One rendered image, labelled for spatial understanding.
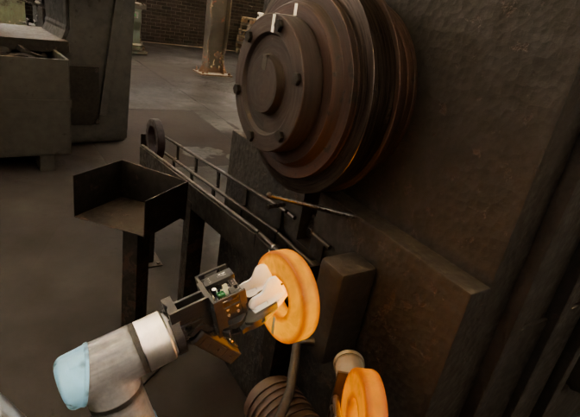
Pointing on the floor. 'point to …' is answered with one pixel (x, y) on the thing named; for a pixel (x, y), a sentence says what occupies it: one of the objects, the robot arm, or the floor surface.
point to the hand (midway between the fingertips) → (286, 286)
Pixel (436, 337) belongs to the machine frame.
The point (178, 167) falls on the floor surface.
